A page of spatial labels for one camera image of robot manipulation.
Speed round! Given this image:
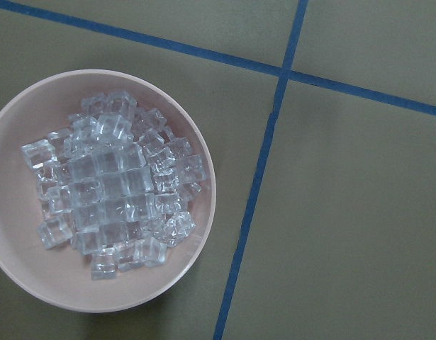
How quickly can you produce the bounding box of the clear ice cubes pile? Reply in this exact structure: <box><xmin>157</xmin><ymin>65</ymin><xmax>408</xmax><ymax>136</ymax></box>
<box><xmin>21</xmin><ymin>90</ymin><xmax>207</xmax><ymax>280</ymax></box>

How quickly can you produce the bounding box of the pink bowl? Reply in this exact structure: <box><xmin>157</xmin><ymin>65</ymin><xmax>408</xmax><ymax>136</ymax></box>
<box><xmin>0</xmin><ymin>69</ymin><xmax>216</xmax><ymax>313</ymax></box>

